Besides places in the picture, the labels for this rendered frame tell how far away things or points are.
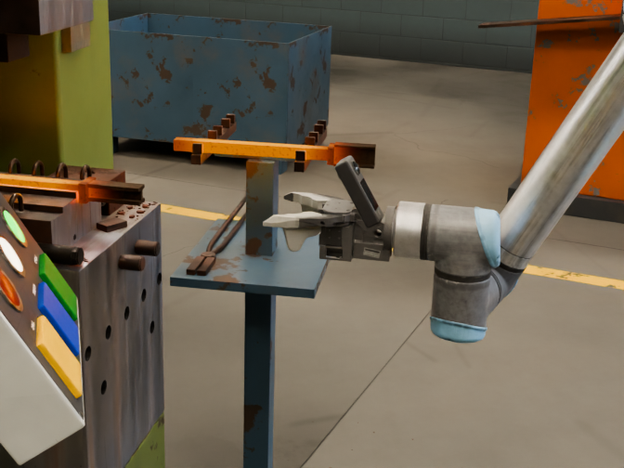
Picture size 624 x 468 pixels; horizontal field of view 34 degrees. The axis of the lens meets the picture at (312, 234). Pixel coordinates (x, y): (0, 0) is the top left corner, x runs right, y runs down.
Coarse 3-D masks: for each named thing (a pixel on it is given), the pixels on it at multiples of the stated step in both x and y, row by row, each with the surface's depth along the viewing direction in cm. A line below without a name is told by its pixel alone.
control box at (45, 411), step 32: (0, 192) 127; (0, 224) 118; (0, 256) 109; (32, 256) 124; (0, 288) 102; (32, 288) 115; (0, 320) 98; (32, 320) 107; (0, 352) 99; (32, 352) 100; (0, 384) 100; (32, 384) 101; (64, 384) 105; (0, 416) 101; (32, 416) 102; (64, 416) 103; (32, 448) 103
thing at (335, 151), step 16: (176, 144) 204; (208, 144) 203; (224, 144) 203; (240, 144) 202; (256, 144) 203; (272, 144) 203; (288, 144) 203; (336, 144) 200; (352, 144) 201; (368, 144) 201; (320, 160) 201; (336, 160) 201; (368, 160) 200
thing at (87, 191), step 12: (0, 180) 171; (12, 180) 171; (24, 180) 170; (36, 180) 171; (48, 180) 171; (60, 180) 171; (72, 180) 171; (84, 180) 169; (96, 180) 170; (84, 192) 168; (96, 192) 169; (108, 192) 169; (120, 192) 168; (132, 192) 168; (132, 204) 168
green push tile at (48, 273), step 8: (40, 256) 127; (40, 264) 125; (48, 264) 126; (40, 272) 122; (48, 272) 124; (56, 272) 128; (48, 280) 122; (56, 280) 125; (64, 280) 129; (56, 288) 123; (64, 288) 127; (56, 296) 123; (64, 296) 124; (72, 296) 129; (64, 304) 123; (72, 304) 126; (72, 312) 124
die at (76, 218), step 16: (48, 176) 179; (32, 192) 169; (48, 192) 169; (64, 192) 168; (16, 208) 165; (32, 208) 164; (48, 208) 164; (64, 208) 164; (80, 208) 170; (96, 208) 177; (32, 224) 160; (48, 224) 160; (64, 224) 164; (80, 224) 171; (96, 224) 177; (48, 240) 160; (64, 240) 165
